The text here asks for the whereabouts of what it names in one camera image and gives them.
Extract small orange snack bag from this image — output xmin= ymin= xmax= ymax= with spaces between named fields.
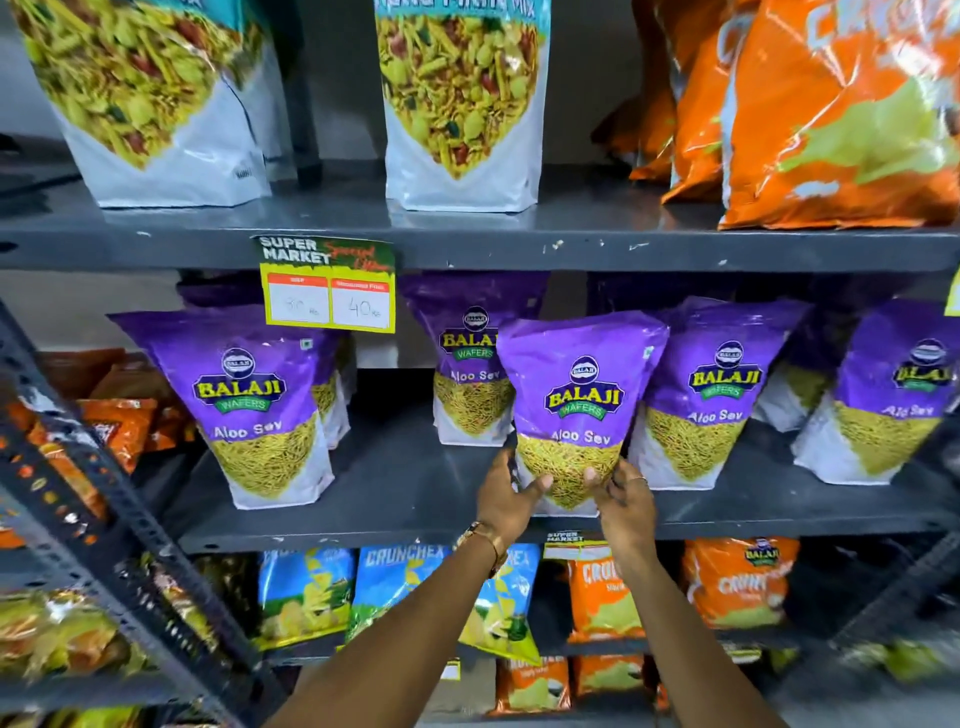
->
xmin=573 ymin=654 xmax=647 ymax=700
xmin=493 ymin=655 xmax=573 ymax=716
xmin=567 ymin=543 xmax=647 ymax=645
xmin=681 ymin=537 xmax=801 ymax=631

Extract white snack mix bag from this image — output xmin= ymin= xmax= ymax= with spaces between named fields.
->
xmin=374 ymin=0 xmax=553 ymax=214
xmin=6 ymin=0 xmax=273 ymax=210
xmin=223 ymin=33 xmax=295 ymax=165

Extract gold wristwatch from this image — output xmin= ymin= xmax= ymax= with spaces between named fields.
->
xmin=453 ymin=521 xmax=510 ymax=579

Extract large orange chips bag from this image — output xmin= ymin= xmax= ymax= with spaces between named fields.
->
xmin=591 ymin=0 xmax=678 ymax=183
xmin=660 ymin=0 xmax=760 ymax=206
xmin=718 ymin=0 xmax=960 ymax=232

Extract person's right forearm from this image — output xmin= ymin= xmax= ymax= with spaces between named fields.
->
xmin=611 ymin=551 xmax=790 ymax=728

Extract blue chips bag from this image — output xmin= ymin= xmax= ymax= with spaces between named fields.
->
xmin=253 ymin=546 xmax=358 ymax=653
xmin=345 ymin=544 xmax=452 ymax=644
xmin=458 ymin=543 xmax=543 ymax=666

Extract person's right hand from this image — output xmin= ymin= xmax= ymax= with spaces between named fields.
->
xmin=583 ymin=459 xmax=660 ymax=561

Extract pile of orange red packets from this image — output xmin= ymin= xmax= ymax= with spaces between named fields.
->
xmin=0 ymin=348 xmax=199 ymax=550

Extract green snack bag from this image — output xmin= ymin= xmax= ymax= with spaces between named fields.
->
xmin=838 ymin=636 xmax=960 ymax=685

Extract pile of yellow green packets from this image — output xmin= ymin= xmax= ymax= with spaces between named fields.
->
xmin=0 ymin=553 xmax=250 ymax=728

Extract grey metal shelf rack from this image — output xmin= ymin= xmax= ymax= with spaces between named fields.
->
xmin=0 ymin=135 xmax=960 ymax=728

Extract person's left hand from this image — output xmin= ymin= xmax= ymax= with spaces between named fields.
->
xmin=474 ymin=448 xmax=555 ymax=547

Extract person's left forearm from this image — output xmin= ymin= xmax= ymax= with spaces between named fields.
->
xmin=262 ymin=538 xmax=502 ymax=728

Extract purple snack pouch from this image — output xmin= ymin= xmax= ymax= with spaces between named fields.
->
xmin=495 ymin=310 xmax=671 ymax=519

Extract row of purple packets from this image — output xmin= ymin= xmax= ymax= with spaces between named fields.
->
xmin=108 ymin=271 xmax=960 ymax=512

